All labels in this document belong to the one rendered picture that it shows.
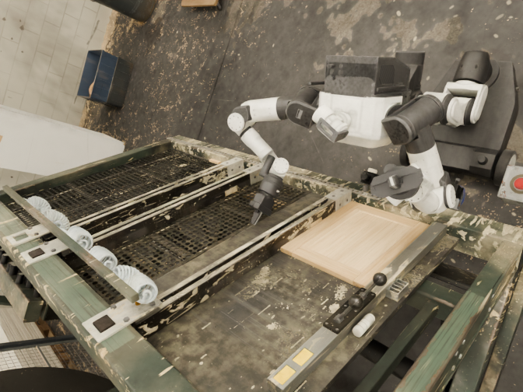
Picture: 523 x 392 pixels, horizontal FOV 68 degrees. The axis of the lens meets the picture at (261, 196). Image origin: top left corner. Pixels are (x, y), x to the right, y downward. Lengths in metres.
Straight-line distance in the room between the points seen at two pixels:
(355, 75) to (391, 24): 1.81
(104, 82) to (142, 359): 4.56
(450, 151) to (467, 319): 1.40
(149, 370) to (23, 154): 3.97
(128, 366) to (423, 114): 1.06
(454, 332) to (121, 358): 0.84
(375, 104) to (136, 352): 0.99
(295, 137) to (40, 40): 4.01
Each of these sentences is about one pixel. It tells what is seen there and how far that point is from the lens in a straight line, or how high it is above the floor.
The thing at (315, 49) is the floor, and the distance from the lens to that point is 3.41.
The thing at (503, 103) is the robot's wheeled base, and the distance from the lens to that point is 2.50.
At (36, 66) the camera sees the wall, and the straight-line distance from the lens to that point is 6.18.
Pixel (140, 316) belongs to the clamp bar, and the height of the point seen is 1.86.
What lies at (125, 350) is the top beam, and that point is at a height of 1.93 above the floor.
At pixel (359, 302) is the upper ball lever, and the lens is 1.05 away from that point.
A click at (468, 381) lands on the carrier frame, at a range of 1.80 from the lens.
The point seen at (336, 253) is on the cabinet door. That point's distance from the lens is 1.45.
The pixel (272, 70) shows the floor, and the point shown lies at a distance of 3.61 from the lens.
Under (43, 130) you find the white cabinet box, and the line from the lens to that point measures 4.80.
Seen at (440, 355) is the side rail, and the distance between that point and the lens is 1.11.
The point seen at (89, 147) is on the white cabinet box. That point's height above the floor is 0.42.
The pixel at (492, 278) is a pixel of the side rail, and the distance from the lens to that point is 1.39.
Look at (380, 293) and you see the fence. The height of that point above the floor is 1.33.
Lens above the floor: 2.50
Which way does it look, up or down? 49 degrees down
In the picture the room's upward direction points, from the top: 77 degrees counter-clockwise
